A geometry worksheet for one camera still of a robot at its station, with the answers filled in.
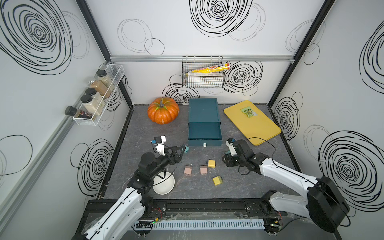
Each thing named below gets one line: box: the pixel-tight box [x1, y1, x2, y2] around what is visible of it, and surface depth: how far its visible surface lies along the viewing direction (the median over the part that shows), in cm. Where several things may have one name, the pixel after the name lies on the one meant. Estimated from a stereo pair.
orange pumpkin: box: [147, 97, 180, 125], surface depth 103 cm
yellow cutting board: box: [223, 100, 282, 146], surface depth 114 cm
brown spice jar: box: [88, 78, 112, 99], surface depth 74 cm
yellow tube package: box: [185, 63, 231, 74], surface depth 89 cm
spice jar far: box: [97, 69, 114, 89], surface depth 77 cm
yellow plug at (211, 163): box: [208, 159, 216, 168], surface depth 88 cm
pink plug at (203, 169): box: [200, 165, 208, 175], surface depth 87 cm
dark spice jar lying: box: [64, 105, 93, 119], surface depth 62 cm
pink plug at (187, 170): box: [184, 165, 192, 176], surface depth 86 cm
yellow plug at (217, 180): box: [212, 176, 223, 186], surface depth 82 cm
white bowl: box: [152, 171, 176, 195], surface depth 79 cm
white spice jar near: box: [80, 94, 103, 116], surface depth 67 cm
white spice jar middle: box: [85, 87, 106, 109], surface depth 69 cm
